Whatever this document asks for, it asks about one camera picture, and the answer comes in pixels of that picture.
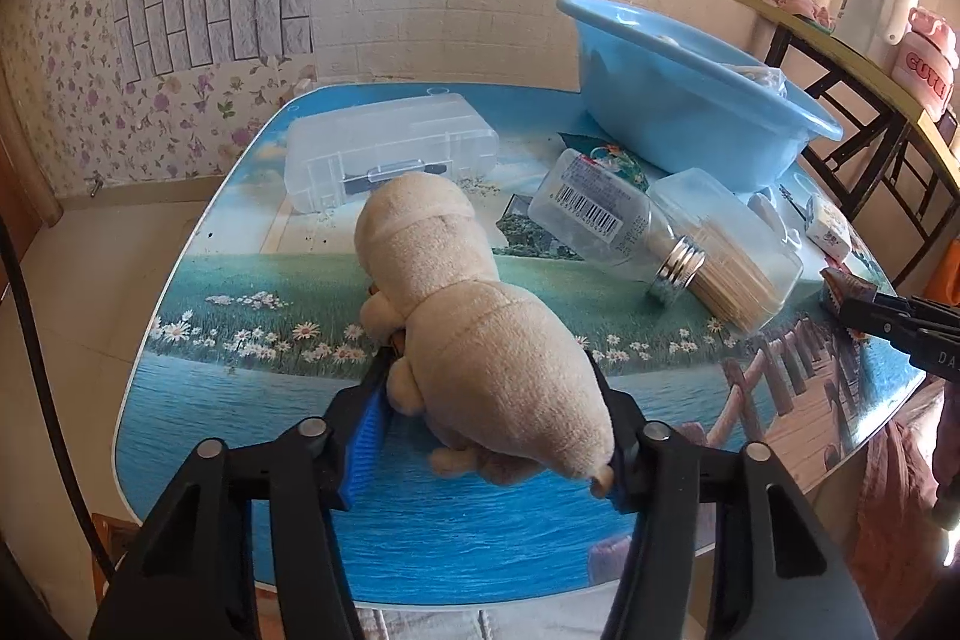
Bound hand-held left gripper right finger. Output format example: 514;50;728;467
585;351;878;640

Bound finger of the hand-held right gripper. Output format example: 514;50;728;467
836;304;938;348
874;295;960;320

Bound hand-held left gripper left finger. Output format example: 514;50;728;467
88;346;398;640

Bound red snack packet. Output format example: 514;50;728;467
819;265;878;335

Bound white cream tissue pack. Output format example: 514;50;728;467
804;194;856;259

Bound beige plush toy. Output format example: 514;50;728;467
354;171;617;500

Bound clear bottle metal cap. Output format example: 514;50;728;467
527;149;710;305

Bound green snack packet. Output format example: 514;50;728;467
556;131;652;191

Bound light blue plastic basin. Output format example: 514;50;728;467
556;0;845;193

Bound scenic print desktop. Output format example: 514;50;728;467
111;81;927;611

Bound orange round object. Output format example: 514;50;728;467
926;235;960;304

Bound white plastic hanger hook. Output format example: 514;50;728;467
746;182;803;251

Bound mauve wrinkled cloth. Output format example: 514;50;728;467
847;419;938;603

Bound clear toothpick container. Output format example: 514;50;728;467
646;167;805;337

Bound pink lidded container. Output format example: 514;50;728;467
891;6;960;124

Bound wooden folding side table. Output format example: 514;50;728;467
712;0;960;289

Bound clear plastic storage box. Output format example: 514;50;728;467
283;92;501;215

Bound black cable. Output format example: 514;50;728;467
0;212;117;581

